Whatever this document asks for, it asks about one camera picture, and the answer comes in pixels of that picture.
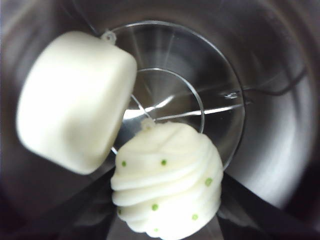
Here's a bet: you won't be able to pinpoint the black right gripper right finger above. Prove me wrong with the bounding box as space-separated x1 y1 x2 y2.
219 171 320 240

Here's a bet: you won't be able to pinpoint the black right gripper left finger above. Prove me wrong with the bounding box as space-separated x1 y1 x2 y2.
0 171 119 240

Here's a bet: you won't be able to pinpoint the smooth white steamed bun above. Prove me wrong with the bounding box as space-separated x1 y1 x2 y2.
15 29 139 176

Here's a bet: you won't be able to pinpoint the twisted white bun green dots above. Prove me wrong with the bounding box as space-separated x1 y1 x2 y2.
110 118 224 239

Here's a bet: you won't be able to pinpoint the mint green pot with handle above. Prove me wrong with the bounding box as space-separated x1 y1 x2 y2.
0 0 320 240

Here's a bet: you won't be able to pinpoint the steel wire steaming rack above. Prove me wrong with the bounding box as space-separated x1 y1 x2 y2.
99 19 309 171

